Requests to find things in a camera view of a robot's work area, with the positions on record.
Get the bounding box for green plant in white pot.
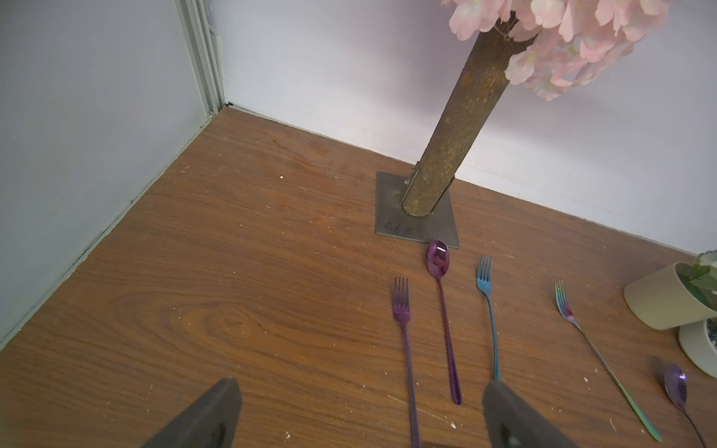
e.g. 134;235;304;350
679;318;716;378

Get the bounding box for dark metal tree base plate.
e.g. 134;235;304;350
375;172;460;248

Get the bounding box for pink cherry blossom tree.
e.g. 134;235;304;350
401;0;670;218

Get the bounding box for magenta purple spoon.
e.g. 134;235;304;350
425;240;463;405

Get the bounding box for dark purple spoon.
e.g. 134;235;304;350
663;363;707;448

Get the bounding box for left corner aluminium post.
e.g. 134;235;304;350
174;0;227;118

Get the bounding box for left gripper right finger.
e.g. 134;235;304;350
482;380;576;448

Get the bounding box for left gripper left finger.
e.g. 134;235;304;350
143;378;242;448

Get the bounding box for blue fork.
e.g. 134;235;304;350
476;256;502;381

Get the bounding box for white flowers in beige pot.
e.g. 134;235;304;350
623;250;716;330

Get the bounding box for purple fork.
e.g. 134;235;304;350
392;277;421;447

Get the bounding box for rainbow iridescent fork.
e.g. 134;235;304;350
555;280;663;442

